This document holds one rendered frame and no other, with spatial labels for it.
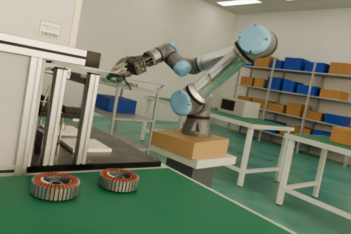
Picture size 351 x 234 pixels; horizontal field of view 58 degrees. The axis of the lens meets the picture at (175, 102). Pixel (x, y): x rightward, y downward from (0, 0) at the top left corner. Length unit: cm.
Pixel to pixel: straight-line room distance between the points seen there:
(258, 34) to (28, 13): 81
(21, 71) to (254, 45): 83
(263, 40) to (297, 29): 724
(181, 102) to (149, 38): 640
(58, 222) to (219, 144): 99
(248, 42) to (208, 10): 774
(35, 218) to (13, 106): 32
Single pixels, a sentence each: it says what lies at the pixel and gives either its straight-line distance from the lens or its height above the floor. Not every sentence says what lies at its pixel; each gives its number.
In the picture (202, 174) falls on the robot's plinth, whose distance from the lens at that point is 161.
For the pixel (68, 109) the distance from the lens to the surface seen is 116.
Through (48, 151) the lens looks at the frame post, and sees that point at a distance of 100.
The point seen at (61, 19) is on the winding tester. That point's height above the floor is 120.
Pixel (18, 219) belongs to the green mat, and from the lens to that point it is 74.
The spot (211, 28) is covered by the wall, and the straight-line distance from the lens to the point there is 910.
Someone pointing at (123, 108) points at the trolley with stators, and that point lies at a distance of 414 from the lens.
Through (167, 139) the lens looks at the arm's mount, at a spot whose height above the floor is 80.
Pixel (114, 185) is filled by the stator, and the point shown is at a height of 77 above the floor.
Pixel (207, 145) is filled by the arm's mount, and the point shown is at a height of 81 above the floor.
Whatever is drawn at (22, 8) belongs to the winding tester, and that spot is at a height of 120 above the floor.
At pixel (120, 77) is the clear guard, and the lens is 128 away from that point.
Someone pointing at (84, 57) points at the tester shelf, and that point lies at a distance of 96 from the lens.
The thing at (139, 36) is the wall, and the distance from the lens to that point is 761.
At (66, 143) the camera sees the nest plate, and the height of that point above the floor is 78.
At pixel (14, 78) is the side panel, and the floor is 101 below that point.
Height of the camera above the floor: 107
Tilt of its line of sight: 4 degrees down
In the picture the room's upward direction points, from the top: 10 degrees clockwise
